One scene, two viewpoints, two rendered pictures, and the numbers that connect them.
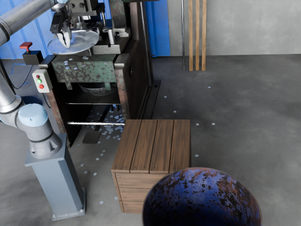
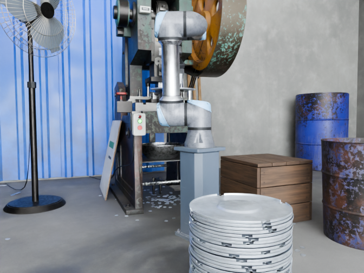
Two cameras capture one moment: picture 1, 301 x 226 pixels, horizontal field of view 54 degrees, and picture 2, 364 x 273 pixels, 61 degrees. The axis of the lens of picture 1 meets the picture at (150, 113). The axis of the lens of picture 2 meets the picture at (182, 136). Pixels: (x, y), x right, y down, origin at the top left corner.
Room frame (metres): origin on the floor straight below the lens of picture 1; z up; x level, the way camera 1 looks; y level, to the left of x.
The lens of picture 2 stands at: (-0.13, 1.44, 0.58)
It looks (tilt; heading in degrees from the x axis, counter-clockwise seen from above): 3 degrees down; 327
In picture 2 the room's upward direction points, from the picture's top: straight up
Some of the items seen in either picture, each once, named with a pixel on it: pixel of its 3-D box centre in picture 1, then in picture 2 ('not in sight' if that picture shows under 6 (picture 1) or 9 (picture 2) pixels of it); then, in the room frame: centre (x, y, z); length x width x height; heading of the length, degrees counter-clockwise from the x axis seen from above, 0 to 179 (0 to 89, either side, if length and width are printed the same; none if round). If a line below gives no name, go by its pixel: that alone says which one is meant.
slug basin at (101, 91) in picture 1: (101, 82); (161, 150); (1.86, 0.32, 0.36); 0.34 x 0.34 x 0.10
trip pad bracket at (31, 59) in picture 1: (36, 65); (124, 115); (1.71, 0.68, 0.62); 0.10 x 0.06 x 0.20; 77
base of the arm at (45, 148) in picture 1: (43, 140); (199, 136); (1.11, 0.53, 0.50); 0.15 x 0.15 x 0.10
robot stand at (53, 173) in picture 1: (59, 178); (199, 191); (1.11, 0.53, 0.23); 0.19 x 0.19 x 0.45; 6
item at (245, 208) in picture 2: not in sight; (239, 206); (0.52, 0.82, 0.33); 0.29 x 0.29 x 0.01
